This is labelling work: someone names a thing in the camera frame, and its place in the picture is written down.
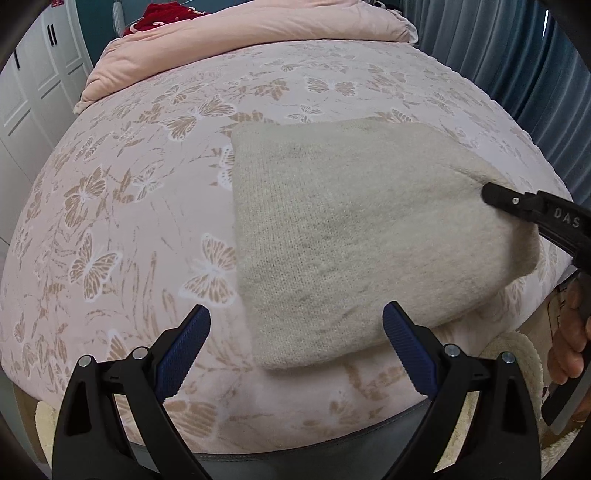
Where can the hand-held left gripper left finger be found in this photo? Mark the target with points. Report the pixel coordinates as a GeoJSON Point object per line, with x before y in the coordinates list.
{"type": "Point", "coordinates": [180, 355]}

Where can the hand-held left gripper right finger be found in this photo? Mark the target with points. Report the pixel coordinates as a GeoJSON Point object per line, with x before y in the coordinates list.
{"type": "Point", "coordinates": [411, 355]}

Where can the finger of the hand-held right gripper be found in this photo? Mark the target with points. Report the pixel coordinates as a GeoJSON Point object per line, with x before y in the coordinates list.
{"type": "Point", "coordinates": [549, 217]}

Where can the beige sweater with black hearts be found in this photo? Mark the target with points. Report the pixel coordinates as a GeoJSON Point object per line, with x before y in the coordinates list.
{"type": "Point", "coordinates": [351, 230]}

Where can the person's right hand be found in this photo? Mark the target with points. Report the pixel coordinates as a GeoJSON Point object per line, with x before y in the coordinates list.
{"type": "Point", "coordinates": [572, 337]}

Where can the white fluffy rug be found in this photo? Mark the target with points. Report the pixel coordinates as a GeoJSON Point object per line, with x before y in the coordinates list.
{"type": "Point", "coordinates": [521, 364]}

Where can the blue curtain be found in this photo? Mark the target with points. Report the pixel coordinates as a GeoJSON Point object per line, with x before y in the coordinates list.
{"type": "Point", "coordinates": [503, 69]}

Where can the pink butterfly bed sheet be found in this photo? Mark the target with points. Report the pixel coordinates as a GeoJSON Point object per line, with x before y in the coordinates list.
{"type": "Point", "coordinates": [129, 194]}

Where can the white wardrobe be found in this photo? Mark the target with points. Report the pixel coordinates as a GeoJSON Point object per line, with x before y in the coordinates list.
{"type": "Point", "coordinates": [32, 87]}

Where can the pink duvet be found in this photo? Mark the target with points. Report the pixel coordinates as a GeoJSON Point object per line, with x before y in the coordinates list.
{"type": "Point", "coordinates": [258, 41]}

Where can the red garment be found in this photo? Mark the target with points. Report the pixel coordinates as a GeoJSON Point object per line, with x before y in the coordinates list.
{"type": "Point", "coordinates": [159, 18]}

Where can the grey bed frame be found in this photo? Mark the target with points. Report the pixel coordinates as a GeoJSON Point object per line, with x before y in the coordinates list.
{"type": "Point", "coordinates": [295, 454]}

